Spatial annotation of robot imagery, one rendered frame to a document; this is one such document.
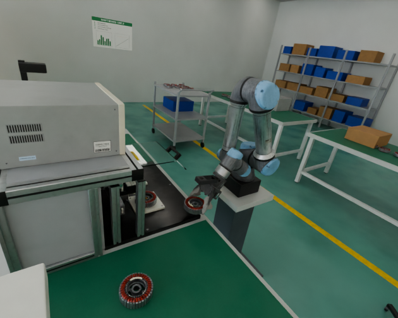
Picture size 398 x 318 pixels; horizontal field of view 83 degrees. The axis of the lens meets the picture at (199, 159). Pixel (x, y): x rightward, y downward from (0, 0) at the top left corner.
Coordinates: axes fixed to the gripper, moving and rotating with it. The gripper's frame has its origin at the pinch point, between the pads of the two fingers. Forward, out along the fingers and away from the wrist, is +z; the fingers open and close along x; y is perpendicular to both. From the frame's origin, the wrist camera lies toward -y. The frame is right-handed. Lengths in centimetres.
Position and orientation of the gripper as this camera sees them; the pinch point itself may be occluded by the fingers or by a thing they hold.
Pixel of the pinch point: (194, 206)
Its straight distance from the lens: 116.1
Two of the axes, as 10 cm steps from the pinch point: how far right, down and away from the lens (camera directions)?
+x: -5.6, -4.4, 7.0
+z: -5.9, 8.1, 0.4
